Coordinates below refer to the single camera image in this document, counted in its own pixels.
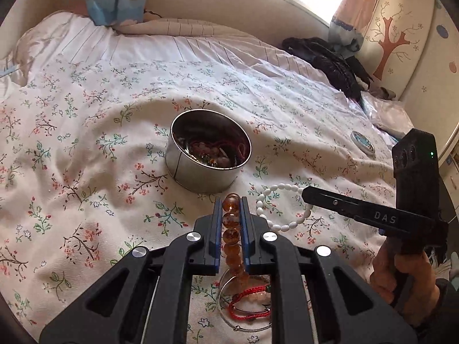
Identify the clear plastic bag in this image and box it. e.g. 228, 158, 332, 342
360, 91, 409, 137

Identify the red cord bracelet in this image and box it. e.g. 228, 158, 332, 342
228, 283, 273, 321

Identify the black jacket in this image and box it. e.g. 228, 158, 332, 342
281, 36, 375, 103

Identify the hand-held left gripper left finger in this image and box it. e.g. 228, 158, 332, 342
39, 196, 223, 344

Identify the amber bead bracelet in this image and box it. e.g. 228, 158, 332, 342
221, 193, 248, 276

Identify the pink and blue curtain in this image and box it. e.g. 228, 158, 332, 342
328, 0, 390, 60

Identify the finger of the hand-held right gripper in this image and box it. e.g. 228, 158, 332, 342
301, 185, 363, 220

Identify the person's right hand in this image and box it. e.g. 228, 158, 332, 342
369, 238, 442, 316

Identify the silver bangle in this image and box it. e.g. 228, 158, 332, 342
216, 269, 275, 332

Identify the floral duvet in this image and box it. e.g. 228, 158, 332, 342
0, 11, 431, 344

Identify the white bead bracelet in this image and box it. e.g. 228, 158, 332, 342
255, 183, 316, 233

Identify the pile of mixed bracelets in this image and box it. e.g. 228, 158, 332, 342
184, 134, 250, 169

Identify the round metal tin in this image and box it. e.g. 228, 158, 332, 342
165, 109, 252, 195

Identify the striped beige blanket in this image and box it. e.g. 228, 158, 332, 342
115, 16, 252, 38

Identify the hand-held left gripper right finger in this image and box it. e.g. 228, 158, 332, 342
240, 196, 418, 344

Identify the round tin lid blue print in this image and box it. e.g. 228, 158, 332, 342
349, 131, 376, 156

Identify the person's right forearm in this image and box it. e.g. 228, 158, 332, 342
409, 277, 459, 341

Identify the tree print wardrobe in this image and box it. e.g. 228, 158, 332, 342
359, 0, 459, 158

